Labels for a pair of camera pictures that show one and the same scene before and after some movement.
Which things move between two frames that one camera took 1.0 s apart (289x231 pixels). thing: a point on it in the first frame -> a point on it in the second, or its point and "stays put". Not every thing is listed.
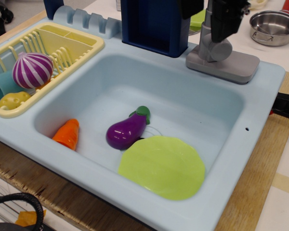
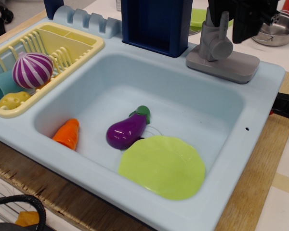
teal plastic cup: x=2 y=84 stays put
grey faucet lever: x=221 y=51 stays put
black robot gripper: x=226 y=16 -> x=245 y=28
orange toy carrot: x=68 y=134 stays put
